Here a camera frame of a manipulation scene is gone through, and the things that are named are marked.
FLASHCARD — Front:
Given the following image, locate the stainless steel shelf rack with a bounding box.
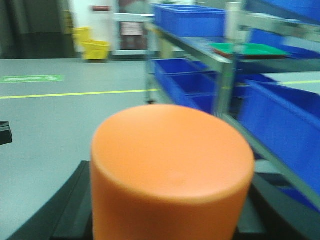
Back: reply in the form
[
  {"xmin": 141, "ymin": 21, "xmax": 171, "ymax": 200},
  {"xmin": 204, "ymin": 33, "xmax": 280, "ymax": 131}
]
[{"xmin": 142, "ymin": 10, "xmax": 320, "ymax": 208}]

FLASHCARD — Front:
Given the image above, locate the orange cylindrical capacitor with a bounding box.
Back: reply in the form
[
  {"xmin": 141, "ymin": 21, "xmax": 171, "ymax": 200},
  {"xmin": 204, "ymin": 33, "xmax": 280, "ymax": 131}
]
[{"xmin": 90, "ymin": 104, "xmax": 255, "ymax": 240}]

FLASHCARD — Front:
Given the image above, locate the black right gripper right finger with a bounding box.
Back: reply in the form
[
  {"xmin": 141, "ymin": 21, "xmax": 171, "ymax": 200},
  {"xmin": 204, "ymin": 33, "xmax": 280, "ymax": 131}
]
[{"xmin": 233, "ymin": 173, "xmax": 320, "ymax": 240}]

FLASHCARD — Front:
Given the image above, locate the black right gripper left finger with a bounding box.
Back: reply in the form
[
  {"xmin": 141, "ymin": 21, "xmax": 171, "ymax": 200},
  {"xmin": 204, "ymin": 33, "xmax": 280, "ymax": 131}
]
[{"xmin": 9, "ymin": 161, "xmax": 94, "ymax": 240}]

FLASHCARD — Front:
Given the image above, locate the green tray on shelf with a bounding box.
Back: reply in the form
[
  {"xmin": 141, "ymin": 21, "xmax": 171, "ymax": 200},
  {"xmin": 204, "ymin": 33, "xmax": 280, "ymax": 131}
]
[{"xmin": 209, "ymin": 43, "xmax": 290, "ymax": 60}]

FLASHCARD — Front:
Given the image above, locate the yellow mop bucket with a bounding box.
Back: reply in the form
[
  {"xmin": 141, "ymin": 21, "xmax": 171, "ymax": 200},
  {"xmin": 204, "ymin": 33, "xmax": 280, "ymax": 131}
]
[{"xmin": 72, "ymin": 26, "xmax": 111, "ymax": 61}]

